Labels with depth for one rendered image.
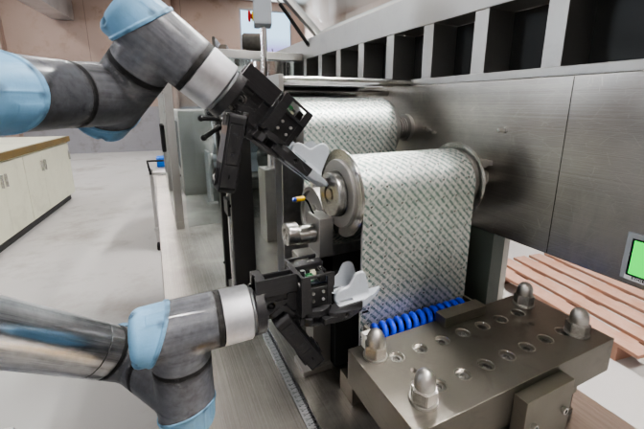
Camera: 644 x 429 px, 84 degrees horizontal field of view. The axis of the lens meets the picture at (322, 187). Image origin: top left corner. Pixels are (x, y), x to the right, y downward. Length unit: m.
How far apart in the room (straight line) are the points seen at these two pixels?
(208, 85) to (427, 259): 0.46
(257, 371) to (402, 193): 0.44
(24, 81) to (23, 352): 0.30
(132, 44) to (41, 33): 11.97
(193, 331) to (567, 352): 0.54
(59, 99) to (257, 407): 0.54
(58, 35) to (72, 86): 11.88
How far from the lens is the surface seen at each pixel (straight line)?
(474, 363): 0.62
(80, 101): 0.47
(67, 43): 12.27
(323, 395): 0.72
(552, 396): 0.64
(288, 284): 0.52
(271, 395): 0.72
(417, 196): 0.61
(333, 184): 0.57
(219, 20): 11.94
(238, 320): 0.50
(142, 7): 0.49
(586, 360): 0.73
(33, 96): 0.43
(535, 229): 0.75
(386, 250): 0.60
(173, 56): 0.49
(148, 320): 0.50
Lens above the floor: 1.40
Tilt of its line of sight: 13 degrees down
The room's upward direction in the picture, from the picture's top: straight up
